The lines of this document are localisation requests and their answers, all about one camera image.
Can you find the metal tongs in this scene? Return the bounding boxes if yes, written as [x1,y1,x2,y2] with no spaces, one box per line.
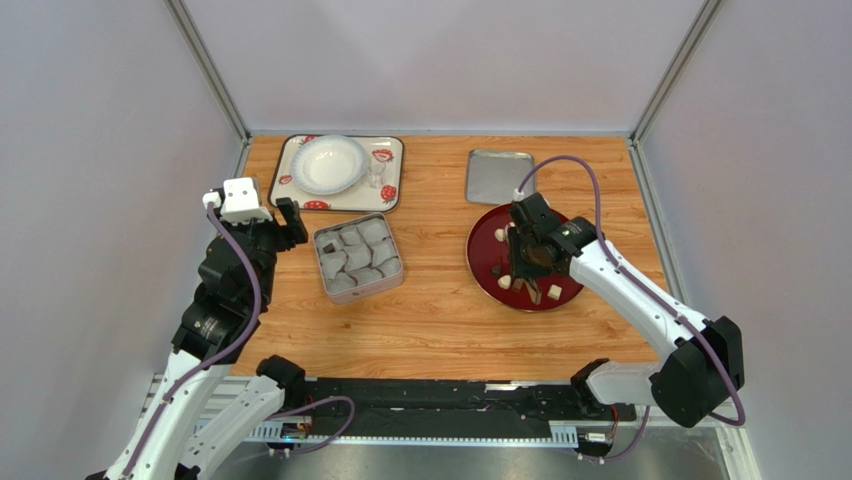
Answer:
[523,279,542,305]

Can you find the red round plate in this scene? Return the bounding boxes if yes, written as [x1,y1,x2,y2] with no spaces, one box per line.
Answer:
[466,204,584,312]

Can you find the square chocolate tin box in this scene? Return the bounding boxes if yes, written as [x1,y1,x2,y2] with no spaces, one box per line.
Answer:
[312,213,405,305]

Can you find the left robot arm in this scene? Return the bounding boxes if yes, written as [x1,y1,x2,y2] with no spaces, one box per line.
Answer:
[94,192,308,479]

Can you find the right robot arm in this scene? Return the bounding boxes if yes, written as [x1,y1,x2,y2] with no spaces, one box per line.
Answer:
[506,192,745,428]

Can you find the white cube chocolate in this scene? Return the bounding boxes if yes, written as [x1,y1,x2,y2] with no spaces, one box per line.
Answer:
[547,285,562,300]

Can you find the white ceramic bowl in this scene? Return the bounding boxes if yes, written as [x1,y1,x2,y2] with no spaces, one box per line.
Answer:
[289,135,368,196]

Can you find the strawberry pattern square tray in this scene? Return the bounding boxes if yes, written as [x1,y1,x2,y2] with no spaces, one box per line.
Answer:
[268,135,404,213]

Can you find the silver tin lid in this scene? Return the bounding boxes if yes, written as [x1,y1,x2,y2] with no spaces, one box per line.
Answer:
[465,149,535,205]

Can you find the small clear glass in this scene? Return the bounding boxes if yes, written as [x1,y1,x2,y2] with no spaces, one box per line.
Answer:
[366,163,386,189]

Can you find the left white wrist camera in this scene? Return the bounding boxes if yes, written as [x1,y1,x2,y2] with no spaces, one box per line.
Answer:
[202,177,274,225]

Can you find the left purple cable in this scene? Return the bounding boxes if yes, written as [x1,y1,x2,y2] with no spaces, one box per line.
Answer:
[119,202,356,480]

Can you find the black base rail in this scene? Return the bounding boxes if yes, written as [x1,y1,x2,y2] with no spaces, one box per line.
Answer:
[274,378,641,457]

